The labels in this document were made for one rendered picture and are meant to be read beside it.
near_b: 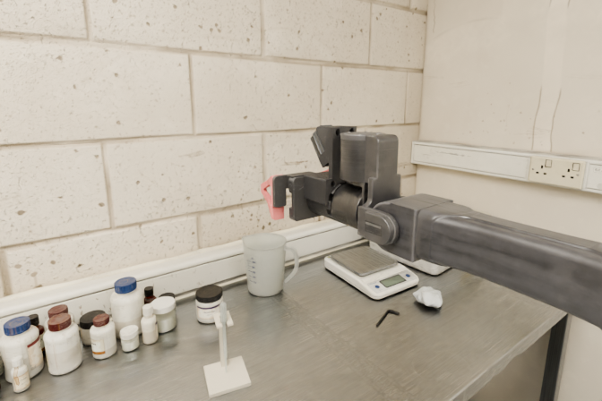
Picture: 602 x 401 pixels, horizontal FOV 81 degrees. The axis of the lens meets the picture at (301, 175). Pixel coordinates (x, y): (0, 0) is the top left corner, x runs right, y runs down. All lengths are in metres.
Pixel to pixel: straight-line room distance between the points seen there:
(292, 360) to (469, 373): 0.36
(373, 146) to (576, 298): 0.23
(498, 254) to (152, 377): 0.70
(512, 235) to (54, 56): 0.92
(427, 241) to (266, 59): 0.87
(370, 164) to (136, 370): 0.67
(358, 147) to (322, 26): 0.87
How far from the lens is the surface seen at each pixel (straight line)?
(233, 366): 0.84
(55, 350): 0.92
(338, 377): 0.82
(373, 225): 0.40
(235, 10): 1.11
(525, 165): 1.39
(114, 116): 0.98
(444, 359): 0.91
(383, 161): 0.43
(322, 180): 0.47
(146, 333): 0.94
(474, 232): 0.36
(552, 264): 0.34
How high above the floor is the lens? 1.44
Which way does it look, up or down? 12 degrees down
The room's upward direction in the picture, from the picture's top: straight up
